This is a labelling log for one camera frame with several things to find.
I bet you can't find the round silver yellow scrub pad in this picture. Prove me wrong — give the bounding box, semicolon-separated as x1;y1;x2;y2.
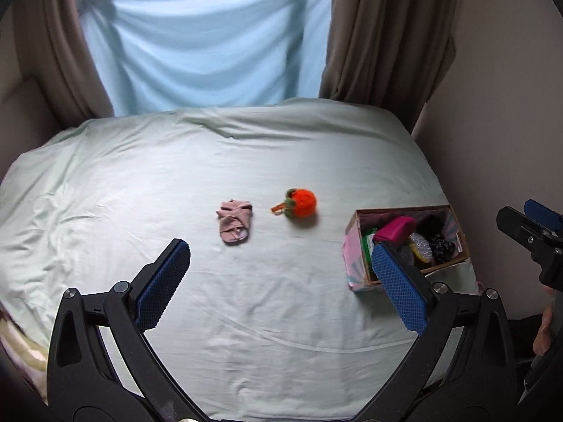
409;232;433;264

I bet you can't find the brown curtain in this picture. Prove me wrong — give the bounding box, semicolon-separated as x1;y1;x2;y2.
320;0;458;132
12;0;114;127

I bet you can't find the pale green bed sheet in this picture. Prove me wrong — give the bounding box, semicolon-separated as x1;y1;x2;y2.
1;99;448;421

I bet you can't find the green wet wipes pack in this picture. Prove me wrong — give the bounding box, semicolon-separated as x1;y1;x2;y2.
361;228;378;268

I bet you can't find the pink sock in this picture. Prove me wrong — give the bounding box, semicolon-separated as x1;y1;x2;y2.
216;200;253;246

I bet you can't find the orange fluffy pompom toy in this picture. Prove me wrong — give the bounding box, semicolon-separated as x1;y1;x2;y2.
270;188;317;219

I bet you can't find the beige headboard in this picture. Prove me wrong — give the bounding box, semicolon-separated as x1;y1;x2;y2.
0;78;61;178

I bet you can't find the brown right curtain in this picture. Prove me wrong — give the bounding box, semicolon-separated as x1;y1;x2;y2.
320;0;458;132

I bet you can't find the cardboard box with patterned wrap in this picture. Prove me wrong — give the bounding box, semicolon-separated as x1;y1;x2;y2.
343;205;469;293

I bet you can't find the light blue hanging cloth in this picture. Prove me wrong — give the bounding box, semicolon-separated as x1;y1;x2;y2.
78;0;331;116

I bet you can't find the brown left curtain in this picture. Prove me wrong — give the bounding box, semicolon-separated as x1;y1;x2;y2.
12;0;114;127

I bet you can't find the person's right hand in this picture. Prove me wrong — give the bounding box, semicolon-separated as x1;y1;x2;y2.
532;286;555;356

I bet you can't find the pink coin pouch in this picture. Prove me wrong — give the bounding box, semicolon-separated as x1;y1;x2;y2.
373;215;417;246

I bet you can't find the black patterned scarf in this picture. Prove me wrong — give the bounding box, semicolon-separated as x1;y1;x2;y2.
416;215;456;265

